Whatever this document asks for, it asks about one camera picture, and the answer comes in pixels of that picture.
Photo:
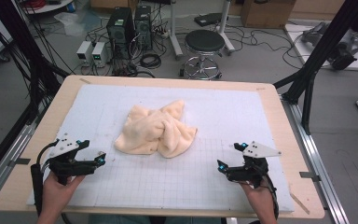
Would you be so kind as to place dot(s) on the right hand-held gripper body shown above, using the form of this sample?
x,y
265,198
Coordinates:
x,y
254,170

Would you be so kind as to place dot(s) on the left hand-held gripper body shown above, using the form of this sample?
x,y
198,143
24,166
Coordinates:
x,y
62,146

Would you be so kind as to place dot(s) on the cream towel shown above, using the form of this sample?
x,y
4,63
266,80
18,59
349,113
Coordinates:
x,y
155,130

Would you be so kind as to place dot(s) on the person's right hand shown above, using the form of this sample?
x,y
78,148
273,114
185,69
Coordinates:
x,y
261,199

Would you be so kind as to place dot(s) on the person's left hand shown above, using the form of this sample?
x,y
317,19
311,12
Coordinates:
x,y
57,193

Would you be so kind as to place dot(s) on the white grid mat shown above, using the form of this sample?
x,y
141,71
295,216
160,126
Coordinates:
x,y
199,186

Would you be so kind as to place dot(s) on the thin wooden strip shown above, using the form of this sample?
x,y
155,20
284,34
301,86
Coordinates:
x,y
300,202

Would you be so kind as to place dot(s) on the person's jeans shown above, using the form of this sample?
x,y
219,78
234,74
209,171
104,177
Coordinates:
x,y
121,220

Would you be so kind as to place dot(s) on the white power supply unit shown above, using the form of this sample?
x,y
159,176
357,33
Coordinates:
x,y
101,54
84,52

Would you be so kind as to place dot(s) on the black round stool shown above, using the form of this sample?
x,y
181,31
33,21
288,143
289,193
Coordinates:
x,y
204,40

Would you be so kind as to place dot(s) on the white stand leg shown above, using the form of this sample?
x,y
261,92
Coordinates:
x,y
174,34
225,31

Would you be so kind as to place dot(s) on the large black computer tower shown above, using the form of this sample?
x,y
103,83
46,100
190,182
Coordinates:
x,y
119,29

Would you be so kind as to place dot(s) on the clear plastic sheet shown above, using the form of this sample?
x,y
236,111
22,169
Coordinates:
x,y
74,23

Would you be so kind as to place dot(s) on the flat black device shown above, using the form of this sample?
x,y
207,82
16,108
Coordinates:
x,y
208,19

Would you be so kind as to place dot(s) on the narrow black computer tower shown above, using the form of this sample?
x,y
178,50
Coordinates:
x,y
143,26

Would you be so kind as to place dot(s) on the white power strip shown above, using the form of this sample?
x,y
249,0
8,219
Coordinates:
x,y
164,34

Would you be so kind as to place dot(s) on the cardboard box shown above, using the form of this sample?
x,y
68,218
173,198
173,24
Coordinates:
x,y
267,12

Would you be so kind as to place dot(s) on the white round table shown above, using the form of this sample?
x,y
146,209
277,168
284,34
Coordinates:
x,y
52,6

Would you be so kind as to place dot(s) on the grey machine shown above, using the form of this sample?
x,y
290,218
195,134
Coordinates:
x,y
345,43

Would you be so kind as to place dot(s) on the metal bracket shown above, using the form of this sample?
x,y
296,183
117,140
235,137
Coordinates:
x,y
20,161
309,176

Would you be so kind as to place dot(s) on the aluminium rail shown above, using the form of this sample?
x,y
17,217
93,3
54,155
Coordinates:
x,y
320,174
0,174

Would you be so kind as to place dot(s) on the black metal frame post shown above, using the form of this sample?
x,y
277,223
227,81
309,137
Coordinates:
x,y
323,46

